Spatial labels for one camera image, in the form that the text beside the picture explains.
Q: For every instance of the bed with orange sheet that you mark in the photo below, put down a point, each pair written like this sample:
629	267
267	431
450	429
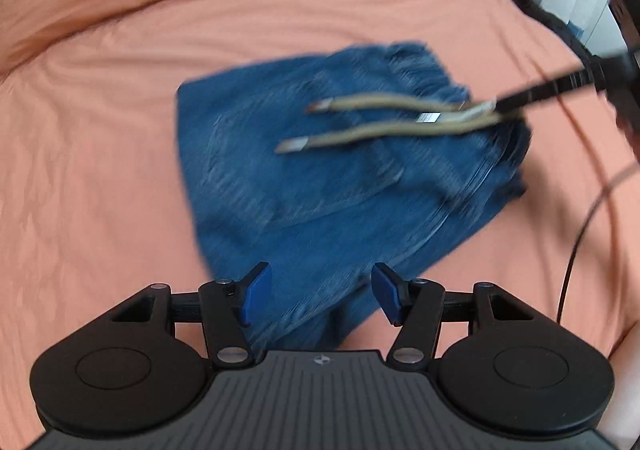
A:
100	154

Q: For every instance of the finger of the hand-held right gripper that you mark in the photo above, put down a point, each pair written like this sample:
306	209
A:
545	89

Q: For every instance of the blue denim pants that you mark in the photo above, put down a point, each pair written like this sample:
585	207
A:
300	180

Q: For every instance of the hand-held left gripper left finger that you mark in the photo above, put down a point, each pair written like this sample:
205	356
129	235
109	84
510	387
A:
256	292

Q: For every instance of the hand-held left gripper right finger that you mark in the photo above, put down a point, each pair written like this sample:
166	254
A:
387	292

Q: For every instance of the black jacket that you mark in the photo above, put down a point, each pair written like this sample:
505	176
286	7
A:
550	24

